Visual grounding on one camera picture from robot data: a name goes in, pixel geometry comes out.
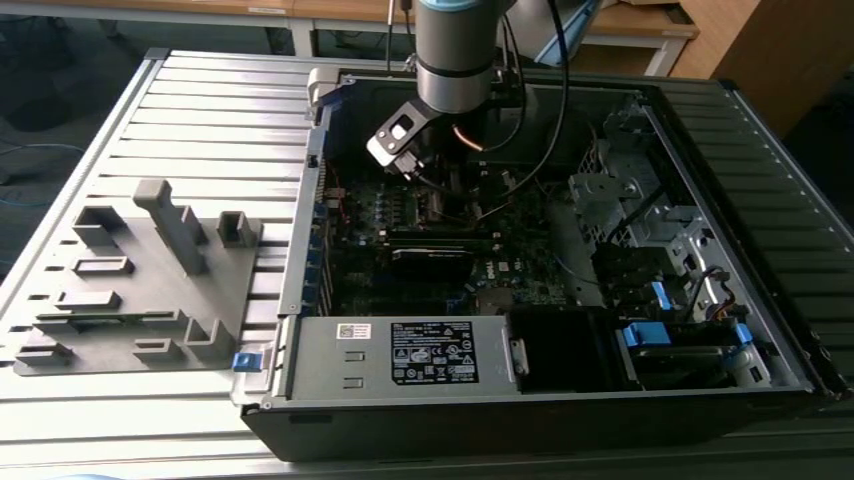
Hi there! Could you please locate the black RAM slot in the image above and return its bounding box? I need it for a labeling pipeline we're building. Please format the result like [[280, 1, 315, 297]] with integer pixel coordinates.
[[390, 236, 501, 249], [389, 227, 499, 240]]

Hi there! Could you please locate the black graphics card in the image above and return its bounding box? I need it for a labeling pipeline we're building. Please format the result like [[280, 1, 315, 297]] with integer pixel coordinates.
[[391, 247, 477, 294]]

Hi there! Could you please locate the green motherboard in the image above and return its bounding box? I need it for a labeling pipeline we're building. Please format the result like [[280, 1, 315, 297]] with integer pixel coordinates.
[[323, 167, 582, 317]]

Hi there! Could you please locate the silver metal drive cage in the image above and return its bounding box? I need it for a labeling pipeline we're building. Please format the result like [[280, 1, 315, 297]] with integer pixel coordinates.
[[566, 94, 719, 261]]

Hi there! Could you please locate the brown chipset heatsink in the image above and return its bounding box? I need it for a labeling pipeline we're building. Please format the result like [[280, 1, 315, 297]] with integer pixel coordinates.
[[479, 287, 515, 311]]

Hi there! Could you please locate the blue card retainer strip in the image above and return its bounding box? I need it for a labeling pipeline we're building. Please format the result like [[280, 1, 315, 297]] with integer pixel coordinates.
[[300, 199, 334, 317]]

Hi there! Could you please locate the grey plastic case latch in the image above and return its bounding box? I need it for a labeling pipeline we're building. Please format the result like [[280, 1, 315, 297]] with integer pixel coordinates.
[[306, 68, 343, 121]]

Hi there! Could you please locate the black plastic fan housing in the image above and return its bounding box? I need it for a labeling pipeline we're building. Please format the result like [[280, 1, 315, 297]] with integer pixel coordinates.
[[506, 307, 622, 394]]

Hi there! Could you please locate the wooden desk with white legs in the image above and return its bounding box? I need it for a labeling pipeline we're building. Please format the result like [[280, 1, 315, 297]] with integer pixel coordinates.
[[292, 0, 701, 76], [0, 0, 315, 59]]

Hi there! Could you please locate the grey power supply unit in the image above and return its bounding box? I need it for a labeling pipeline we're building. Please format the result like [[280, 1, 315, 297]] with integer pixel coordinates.
[[286, 314, 522, 401]]

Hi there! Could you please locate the grey parts rack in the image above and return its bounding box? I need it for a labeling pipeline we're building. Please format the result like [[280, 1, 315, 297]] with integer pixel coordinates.
[[11, 179, 266, 377]]

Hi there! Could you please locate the black hard disk drive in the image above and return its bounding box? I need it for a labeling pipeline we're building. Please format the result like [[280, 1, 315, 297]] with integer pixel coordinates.
[[630, 345, 729, 389]]

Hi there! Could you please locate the black and silver PC case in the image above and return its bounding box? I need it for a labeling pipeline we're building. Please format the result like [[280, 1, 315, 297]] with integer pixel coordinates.
[[230, 67, 854, 464]]

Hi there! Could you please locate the wooden cabinet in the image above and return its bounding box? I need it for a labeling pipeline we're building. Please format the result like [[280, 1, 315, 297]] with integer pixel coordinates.
[[670, 0, 854, 139]]

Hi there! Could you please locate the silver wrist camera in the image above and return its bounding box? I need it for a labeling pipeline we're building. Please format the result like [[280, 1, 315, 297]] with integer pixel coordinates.
[[365, 98, 442, 167]]

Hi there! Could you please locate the black power cable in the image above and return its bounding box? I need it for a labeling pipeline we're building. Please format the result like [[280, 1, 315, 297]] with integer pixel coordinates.
[[605, 183, 669, 251]]

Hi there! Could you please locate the wide blue disk carrier handle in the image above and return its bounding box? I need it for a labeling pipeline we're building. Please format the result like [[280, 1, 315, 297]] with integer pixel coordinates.
[[619, 321, 673, 347]]

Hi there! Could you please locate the black drive cable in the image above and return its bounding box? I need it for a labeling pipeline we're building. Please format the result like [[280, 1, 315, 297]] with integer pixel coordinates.
[[686, 264, 729, 316]]

